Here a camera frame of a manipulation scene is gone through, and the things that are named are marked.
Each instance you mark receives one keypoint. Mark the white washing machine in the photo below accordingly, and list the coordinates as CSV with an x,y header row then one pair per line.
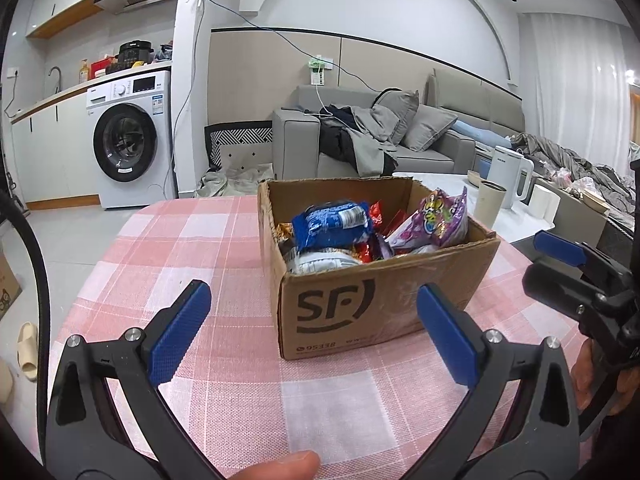
x,y
129,119

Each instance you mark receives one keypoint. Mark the light blue pillow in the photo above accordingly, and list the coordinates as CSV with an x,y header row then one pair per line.
x,y
480,135

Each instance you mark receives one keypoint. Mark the purple candy bag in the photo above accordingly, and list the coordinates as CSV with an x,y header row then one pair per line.
x,y
440,221

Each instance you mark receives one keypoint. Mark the white toilet paper roll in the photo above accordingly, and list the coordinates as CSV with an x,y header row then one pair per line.
x,y
544,204

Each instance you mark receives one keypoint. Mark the dark clothes pile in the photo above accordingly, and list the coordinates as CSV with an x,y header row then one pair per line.
x,y
361,137

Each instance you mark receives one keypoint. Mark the beige slipper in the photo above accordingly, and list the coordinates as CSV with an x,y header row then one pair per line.
x,y
27,351

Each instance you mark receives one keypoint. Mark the grey cushion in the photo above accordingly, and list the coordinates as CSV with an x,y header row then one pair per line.
x,y
404,104
428,125

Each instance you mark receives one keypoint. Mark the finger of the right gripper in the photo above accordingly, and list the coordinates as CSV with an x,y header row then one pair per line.
x,y
600,269
577,299

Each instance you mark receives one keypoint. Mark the brown cardboard box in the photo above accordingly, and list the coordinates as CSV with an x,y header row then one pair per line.
x,y
334,311

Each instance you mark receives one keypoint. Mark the person's left hand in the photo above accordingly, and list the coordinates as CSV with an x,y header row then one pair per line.
x,y
303,465

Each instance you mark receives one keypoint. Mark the white marble coffee table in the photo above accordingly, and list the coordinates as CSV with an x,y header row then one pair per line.
x,y
512,225

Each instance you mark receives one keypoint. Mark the silver purple chip bag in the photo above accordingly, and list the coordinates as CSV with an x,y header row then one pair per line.
x,y
321,260

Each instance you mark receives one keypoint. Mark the person's right hand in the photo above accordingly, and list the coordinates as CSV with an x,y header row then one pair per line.
x,y
583,376

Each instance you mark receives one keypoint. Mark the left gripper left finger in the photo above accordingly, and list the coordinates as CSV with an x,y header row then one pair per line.
x,y
107,419

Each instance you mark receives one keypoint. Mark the grey blanket pile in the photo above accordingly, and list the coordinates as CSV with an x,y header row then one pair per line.
x,y
549,158

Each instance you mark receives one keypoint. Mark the black patterned folded board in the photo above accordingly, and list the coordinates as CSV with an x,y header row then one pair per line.
x,y
239,145

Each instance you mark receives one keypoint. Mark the grey cushion right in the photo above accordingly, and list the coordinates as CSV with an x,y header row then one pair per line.
x,y
428,125

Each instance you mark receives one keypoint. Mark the beige tumbler cup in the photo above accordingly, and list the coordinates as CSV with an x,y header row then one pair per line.
x,y
488,203

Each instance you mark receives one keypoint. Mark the kitchen faucet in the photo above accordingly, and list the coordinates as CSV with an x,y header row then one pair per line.
x,y
56,75

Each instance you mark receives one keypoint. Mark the white electric kettle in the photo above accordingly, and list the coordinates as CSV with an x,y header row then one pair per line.
x,y
512,171

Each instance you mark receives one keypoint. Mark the blue oreo cookie pack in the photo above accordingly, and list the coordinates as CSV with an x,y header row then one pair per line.
x,y
332,225

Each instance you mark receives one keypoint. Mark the red cookie snack pack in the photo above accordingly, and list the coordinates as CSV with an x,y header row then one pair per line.
x,y
376,247

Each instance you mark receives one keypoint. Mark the white curtain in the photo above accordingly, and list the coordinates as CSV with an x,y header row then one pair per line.
x,y
574,85

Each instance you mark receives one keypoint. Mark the beige crumpled cloth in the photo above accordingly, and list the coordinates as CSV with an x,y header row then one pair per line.
x,y
234,182

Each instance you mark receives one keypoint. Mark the grey sofa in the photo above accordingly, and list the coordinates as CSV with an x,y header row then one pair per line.
x,y
296,130

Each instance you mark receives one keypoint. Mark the white wall socket charger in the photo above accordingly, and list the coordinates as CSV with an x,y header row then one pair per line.
x,y
318,67

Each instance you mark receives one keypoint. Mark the grey cushion left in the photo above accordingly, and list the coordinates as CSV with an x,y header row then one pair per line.
x,y
404,104

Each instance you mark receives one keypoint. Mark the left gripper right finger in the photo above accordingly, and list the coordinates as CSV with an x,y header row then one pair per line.
x,y
540,436

